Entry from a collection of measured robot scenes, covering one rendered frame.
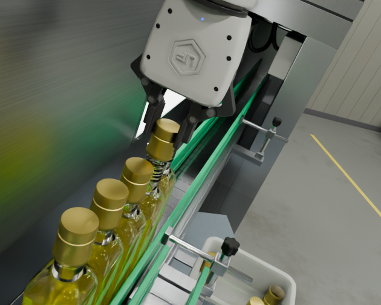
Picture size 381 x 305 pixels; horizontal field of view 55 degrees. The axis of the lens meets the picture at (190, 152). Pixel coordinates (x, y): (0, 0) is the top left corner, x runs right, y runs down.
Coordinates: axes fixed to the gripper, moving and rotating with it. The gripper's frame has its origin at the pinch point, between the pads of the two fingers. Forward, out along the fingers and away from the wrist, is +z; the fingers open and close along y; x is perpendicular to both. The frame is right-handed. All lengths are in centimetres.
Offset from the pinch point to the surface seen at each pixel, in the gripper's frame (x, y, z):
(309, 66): 93, 17, 4
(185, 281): 8.2, 10.8, 31.2
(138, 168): -6.3, 0.0, 3.5
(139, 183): -7.0, 0.8, 4.8
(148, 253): 2.0, 3.5, 23.2
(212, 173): 47, 5, 32
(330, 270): 177, 98, 136
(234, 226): 93, 20, 78
